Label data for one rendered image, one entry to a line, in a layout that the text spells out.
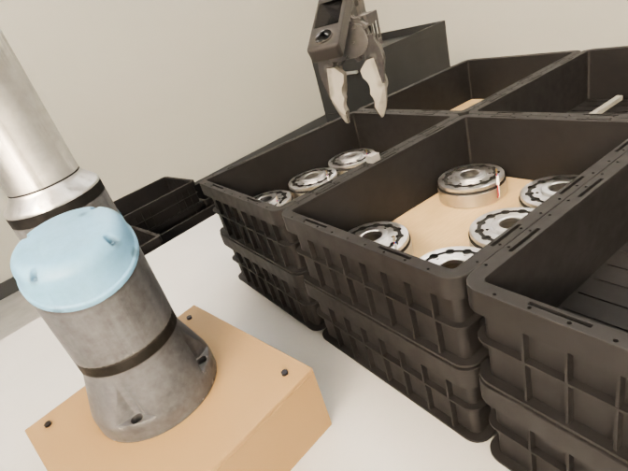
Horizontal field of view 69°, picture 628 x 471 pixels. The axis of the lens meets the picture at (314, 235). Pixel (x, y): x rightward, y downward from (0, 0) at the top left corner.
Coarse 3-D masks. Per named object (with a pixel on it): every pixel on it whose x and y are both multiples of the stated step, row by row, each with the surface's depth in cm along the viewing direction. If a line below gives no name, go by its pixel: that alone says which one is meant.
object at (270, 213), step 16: (352, 112) 101; (368, 112) 98; (400, 112) 91; (416, 112) 87; (320, 128) 97; (432, 128) 76; (288, 144) 93; (400, 144) 73; (208, 192) 82; (224, 192) 76; (240, 208) 72; (256, 208) 67; (272, 208) 63
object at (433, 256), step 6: (462, 246) 55; (432, 252) 56; (438, 252) 55; (444, 252) 55; (450, 252) 55; (456, 252) 54; (462, 252) 54; (468, 252) 54; (474, 252) 54; (426, 258) 55; (432, 258) 55; (438, 258) 54
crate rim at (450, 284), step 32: (448, 128) 75; (384, 160) 69; (608, 160) 50; (320, 192) 64; (288, 224) 60; (320, 224) 55; (352, 256) 50; (384, 256) 45; (480, 256) 40; (448, 288) 40
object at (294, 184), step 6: (318, 168) 95; (324, 168) 94; (330, 168) 93; (300, 174) 95; (324, 174) 91; (330, 174) 91; (336, 174) 90; (294, 180) 93; (318, 180) 89; (324, 180) 88; (294, 186) 89; (300, 186) 89; (306, 186) 88; (312, 186) 87; (318, 186) 87
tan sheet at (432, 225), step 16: (512, 192) 71; (416, 208) 74; (432, 208) 73; (448, 208) 71; (464, 208) 70; (480, 208) 69; (496, 208) 67; (416, 224) 70; (432, 224) 68; (448, 224) 67; (464, 224) 66; (416, 240) 65; (432, 240) 64; (448, 240) 63; (464, 240) 62; (416, 256) 62
